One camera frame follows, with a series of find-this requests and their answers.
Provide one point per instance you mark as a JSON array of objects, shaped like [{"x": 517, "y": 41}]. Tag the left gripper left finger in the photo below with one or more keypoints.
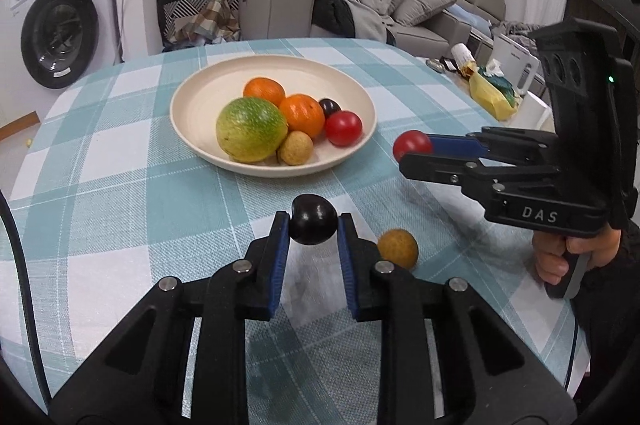
[{"x": 178, "y": 356}]

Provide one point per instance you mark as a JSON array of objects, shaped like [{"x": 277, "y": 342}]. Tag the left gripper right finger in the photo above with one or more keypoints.
[{"x": 446, "y": 356}]

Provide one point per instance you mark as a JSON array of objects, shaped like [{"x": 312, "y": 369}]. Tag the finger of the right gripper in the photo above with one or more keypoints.
[
  {"x": 445, "y": 169},
  {"x": 457, "y": 146}
]

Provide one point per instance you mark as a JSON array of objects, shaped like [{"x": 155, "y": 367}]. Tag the red tomato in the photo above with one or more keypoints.
[
  {"x": 343, "y": 128},
  {"x": 412, "y": 141}
]

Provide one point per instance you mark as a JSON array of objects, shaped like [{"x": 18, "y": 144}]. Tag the brown kiwi-like fruit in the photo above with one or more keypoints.
[{"x": 400, "y": 247}]

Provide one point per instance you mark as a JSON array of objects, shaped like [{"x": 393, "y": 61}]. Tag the dark plum hidden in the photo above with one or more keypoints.
[{"x": 329, "y": 107}]

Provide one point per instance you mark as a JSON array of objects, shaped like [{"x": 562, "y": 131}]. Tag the orange mandarin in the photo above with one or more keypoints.
[
  {"x": 264, "y": 88},
  {"x": 304, "y": 114}
]

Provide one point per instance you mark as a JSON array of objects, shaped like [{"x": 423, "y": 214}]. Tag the brown longan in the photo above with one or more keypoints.
[{"x": 296, "y": 149}]

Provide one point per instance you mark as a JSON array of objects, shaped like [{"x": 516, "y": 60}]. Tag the dark plum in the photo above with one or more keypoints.
[{"x": 313, "y": 220}]

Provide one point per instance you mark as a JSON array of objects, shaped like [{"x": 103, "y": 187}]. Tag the yellow-green guava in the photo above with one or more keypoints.
[{"x": 249, "y": 130}]

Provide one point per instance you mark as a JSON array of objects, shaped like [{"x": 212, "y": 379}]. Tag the person's right hand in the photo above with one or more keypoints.
[{"x": 549, "y": 249}]

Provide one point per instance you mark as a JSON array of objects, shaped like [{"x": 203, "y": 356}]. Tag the yellow bag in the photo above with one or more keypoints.
[{"x": 495, "y": 94}]

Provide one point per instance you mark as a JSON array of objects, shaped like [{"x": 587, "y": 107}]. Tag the grey cushion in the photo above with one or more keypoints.
[{"x": 415, "y": 12}]

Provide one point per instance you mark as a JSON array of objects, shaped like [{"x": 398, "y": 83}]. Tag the teal checked tablecloth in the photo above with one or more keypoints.
[{"x": 109, "y": 200}]

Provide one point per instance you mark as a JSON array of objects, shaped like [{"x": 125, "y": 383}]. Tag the cream round plate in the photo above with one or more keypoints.
[{"x": 198, "y": 101}]

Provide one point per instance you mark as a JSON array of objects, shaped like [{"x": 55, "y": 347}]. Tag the plaid cloth on chair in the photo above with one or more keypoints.
[{"x": 215, "y": 23}]

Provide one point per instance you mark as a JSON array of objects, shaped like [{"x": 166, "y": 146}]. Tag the black patterned chair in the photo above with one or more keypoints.
[{"x": 173, "y": 14}]

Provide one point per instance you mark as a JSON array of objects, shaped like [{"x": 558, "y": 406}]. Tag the white washing machine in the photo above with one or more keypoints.
[{"x": 63, "y": 40}]

